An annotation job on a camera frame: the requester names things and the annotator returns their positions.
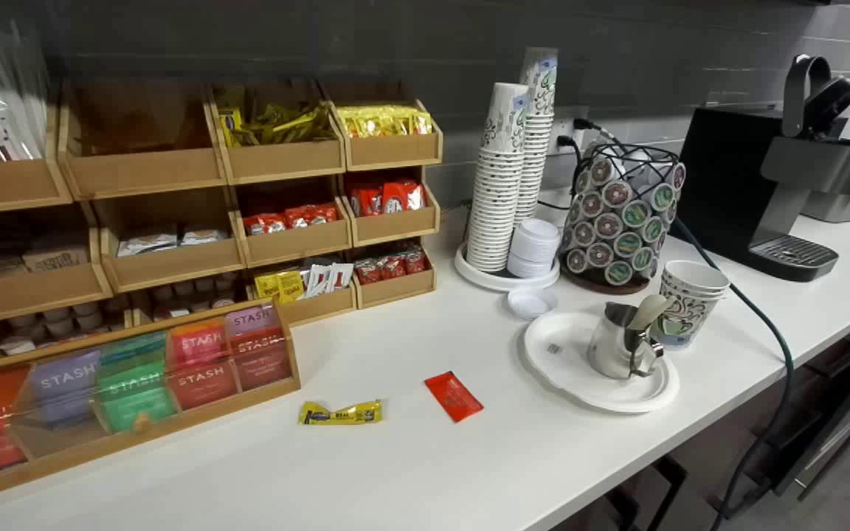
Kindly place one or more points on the red sachet pile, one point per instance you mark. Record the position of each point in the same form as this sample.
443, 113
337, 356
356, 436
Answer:
384, 199

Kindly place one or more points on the bright yellow sachet pile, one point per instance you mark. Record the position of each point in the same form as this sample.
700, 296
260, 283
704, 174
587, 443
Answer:
381, 122

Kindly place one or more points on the olive yellow sachet pile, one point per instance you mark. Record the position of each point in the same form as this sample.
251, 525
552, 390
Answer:
273, 122

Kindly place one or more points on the wooden tiered condiment rack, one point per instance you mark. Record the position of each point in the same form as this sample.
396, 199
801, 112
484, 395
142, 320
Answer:
148, 176

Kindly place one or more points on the white cup holder base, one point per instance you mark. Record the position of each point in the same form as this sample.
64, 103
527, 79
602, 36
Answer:
474, 278

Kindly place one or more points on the short paper cup stack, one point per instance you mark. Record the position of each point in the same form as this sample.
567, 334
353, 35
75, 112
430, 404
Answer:
497, 187

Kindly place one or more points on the small white creamer cup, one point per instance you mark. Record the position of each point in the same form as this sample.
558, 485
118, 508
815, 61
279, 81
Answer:
527, 302

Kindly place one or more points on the white cup lid stack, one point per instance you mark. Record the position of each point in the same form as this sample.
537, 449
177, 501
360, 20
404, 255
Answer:
533, 246

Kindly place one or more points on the white plate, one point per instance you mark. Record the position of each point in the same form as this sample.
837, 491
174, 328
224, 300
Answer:
562, 367

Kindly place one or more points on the tall paper cup stack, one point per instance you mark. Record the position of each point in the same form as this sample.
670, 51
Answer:
540, 107

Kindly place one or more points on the cardboard box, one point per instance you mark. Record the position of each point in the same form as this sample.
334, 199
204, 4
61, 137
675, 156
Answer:
199, 370

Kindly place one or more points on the patterned paper cup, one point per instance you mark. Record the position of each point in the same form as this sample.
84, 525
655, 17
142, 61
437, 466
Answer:
692, 300

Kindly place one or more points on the black silver coffee machine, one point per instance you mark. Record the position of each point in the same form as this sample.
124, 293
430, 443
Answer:
729, 187

